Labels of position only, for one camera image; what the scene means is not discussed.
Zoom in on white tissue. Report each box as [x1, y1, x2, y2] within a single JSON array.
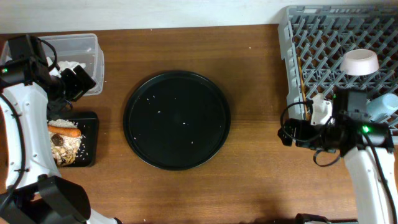
[[49, 61, 86, 77]]

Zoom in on wooden chopstick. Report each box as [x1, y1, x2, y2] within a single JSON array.
[[297, 57, 310, 120]]

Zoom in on light blue cup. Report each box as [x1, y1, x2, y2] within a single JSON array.
[[366, 93, 397, 122]]

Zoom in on white small bowl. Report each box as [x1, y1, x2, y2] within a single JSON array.
[[340, 49, 379, 76]]

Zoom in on orange carrot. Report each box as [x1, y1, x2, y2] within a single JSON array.
[[48, 125, 81, 138]]

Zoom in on brown mushroom piece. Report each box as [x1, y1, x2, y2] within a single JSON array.
[[50, 134, 64, 146]]

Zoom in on rice and food scraps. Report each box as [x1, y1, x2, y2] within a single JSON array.
[[47, 119, 89, 167]]

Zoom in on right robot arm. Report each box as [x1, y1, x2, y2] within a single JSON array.
[[277, 89, 397, 223]]

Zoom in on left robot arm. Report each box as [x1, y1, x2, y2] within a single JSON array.
[[1, 34, 120, 223]]

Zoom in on grey dishwasher rack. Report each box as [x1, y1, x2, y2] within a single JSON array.
[[278, 6, 397, 122]]

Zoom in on clear plastic bin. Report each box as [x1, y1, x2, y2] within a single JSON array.
[[1, 34, 104, 96]]

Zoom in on black rectangular tray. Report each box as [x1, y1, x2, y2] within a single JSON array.
[[47, 111, 99, 167]]

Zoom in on round black serving tray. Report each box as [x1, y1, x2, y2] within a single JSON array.
[[123, 70, 231, 171]]

